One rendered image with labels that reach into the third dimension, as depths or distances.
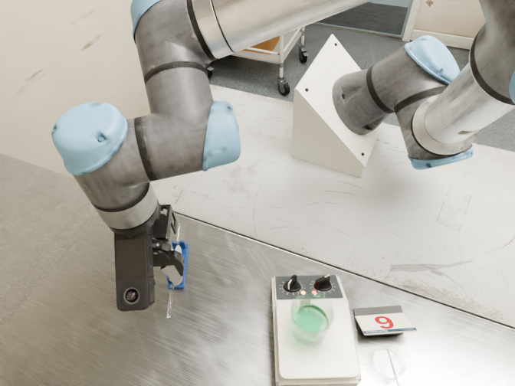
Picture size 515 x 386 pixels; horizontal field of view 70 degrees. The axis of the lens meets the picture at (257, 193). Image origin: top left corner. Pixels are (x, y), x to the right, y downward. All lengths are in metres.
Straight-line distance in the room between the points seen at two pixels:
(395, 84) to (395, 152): 0.24
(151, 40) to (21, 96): 1.43
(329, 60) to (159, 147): 0.63
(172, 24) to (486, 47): 0.34
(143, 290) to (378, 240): 0.51
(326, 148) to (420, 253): 0.31
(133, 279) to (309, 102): 0.52
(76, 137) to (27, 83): 1.48
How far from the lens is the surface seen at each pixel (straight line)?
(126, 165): 0.42
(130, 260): 0.53
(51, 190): 1.05
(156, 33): 0.46
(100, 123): 0.41
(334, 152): 0.90
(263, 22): 0.44
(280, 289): 0.69
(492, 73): 0.48
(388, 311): 0.76
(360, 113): 0.88
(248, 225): 0.83
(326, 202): 0.87
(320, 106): 0.86
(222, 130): 0.41
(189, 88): 0.43
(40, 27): 1.90
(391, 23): 3.43
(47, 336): 0.83
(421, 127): 0.75
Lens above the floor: 1.58
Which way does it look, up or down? 51 degrees down
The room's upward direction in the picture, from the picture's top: 4 degrees counter-clockwise
